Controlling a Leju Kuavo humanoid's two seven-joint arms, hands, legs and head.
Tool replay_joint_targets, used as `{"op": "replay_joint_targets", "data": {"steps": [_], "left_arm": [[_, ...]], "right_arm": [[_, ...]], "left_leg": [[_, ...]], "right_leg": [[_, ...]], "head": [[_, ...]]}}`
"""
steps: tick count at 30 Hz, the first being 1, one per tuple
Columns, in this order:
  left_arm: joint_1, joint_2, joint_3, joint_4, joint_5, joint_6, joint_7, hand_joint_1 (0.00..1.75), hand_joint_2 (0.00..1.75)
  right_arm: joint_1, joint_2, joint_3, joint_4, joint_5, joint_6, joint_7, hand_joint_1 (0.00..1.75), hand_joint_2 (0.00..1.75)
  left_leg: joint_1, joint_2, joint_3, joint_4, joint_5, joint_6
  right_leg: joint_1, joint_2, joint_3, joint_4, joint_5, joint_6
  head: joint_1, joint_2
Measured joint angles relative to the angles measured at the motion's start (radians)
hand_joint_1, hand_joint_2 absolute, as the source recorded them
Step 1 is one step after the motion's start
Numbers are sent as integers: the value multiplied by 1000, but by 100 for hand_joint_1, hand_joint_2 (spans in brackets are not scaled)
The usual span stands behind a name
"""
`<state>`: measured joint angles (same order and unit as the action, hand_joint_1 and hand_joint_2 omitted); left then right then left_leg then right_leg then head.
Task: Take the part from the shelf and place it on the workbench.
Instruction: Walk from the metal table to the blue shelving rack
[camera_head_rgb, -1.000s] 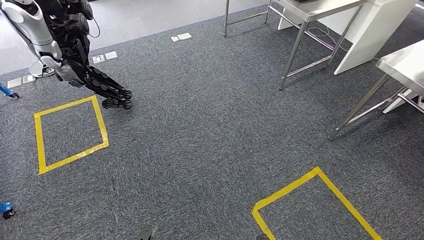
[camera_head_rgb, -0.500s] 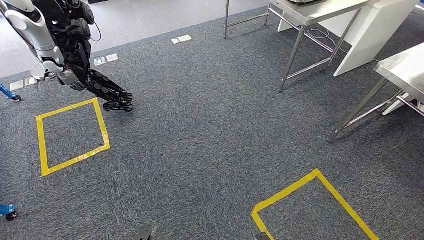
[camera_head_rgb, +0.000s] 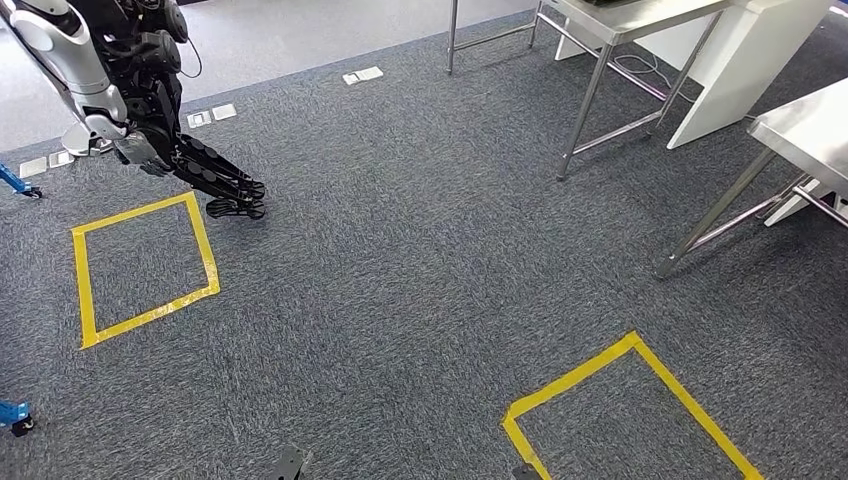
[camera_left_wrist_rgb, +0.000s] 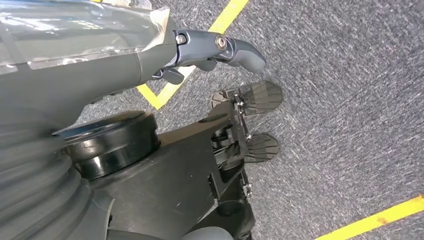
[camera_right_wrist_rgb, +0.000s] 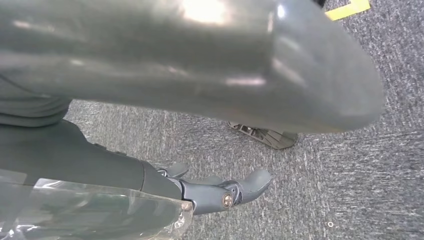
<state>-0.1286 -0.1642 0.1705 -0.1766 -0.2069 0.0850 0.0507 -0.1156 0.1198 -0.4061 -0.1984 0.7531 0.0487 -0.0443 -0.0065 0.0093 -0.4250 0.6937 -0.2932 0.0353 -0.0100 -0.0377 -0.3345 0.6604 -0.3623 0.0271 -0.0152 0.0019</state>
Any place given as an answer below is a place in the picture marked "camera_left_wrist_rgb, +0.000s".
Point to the yellow floor tape square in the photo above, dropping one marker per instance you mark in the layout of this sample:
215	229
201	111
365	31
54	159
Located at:
229	13

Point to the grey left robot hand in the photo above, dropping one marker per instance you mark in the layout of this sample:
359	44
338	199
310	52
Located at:
82	59

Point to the black robot foot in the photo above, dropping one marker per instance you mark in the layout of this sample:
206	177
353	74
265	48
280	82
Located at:
261	147
261	97

